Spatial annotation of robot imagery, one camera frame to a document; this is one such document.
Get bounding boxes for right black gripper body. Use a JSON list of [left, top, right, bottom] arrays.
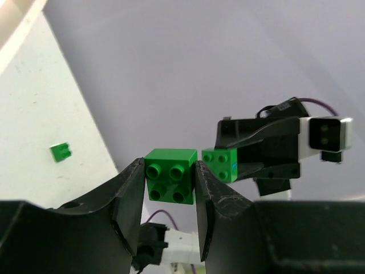
[[215, 98, 309, 180]]

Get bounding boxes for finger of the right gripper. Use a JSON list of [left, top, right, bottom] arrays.
[[237, 160, 301, 180], [225, 117, 300, 148]]

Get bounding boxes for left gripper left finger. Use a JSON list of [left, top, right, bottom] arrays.
[[1, 158, 145, 273]]

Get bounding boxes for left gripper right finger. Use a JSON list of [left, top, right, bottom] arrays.
[[195, 161, 364, 273]]

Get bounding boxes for green square lego brick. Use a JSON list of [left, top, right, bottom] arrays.
[[144, 148, 198, 205]]

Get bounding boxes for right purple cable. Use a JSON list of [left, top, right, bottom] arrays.
[[299, 97, 339, 118]]

